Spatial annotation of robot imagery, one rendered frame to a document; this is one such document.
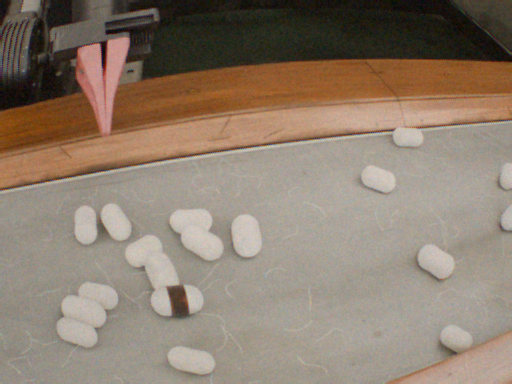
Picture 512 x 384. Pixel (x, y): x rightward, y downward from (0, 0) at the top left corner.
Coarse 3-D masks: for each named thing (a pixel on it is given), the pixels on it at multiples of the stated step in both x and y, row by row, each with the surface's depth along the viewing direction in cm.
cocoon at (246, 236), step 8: (240, 216) 56; (248, 216) 56; (232, 224) 56; (240, 224) 55; (248, 224) 55; (256, 224) 55; (232, 232) 55; (240, 232) 54; (248, 232) 54; (256, 232) 55; (240, 240) 54; (248, 240) 54; (256, 240) 54; (240, 248) 54; (248, 248) 54; (256, 248) 54; (248, 256) 54
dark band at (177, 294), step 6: (168, 288) 49; (174, 288) 49; (180, 288) 49; (168, 294) 48; (174, 294) 49; (180, 294) 49; (186, 294) 49; (174, 300) 48; (180, 300) 48; (186, 300) 49; (174, 306) 48; (180, 306) 48; (186, 306) 49; (174, 312) 49; (180, 312) 49; (186, 312) 49
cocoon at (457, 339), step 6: (444, 330) 48; (450, 330) 47; (456, 330) 47; (462, 330) 47; (444, 336) 47; (450, 336) 47; (456, 336) 47; (462, 336) 47; (468, 336) 47; (444, 342) 47; (450, 342) 47; (456, 342) 47; (462, 342) 46; (468, 342) 46; (450, 348) 47; (456, 348) 47; (462, 348) 46; (468, 348) 47
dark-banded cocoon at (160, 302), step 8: (160, 288) 49; (192, 288) 49; (152, 296) 49; (160, 296) 48; (168, 296) 48; (192, 296) 49; (200, 296) 49; (152, 304) 49; (160, 304) 48; (168, 304) 48; (192, 304) 49; (200, 304) 49; (160, 312) 49; (168, 312) 49; (192, 312) 49
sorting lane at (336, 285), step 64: (448, 128) 72; (0, 192) 58; (64, 192) 59; (128, 192) 60; (192, 192) 61; (256, 192) 61; (320, 192) 62; (448, 192) 63; (0, 256) 52; (64, 256) 53; (192, 256) 55; (256, 256) 55; (320, 256) 56; (384, 256) 56; (0, 320) 46; (128, 320) 49; (192, 320) 50; (256, 320) 50; (320, 320) 50; (384, 320) 50; (448, 320) 50
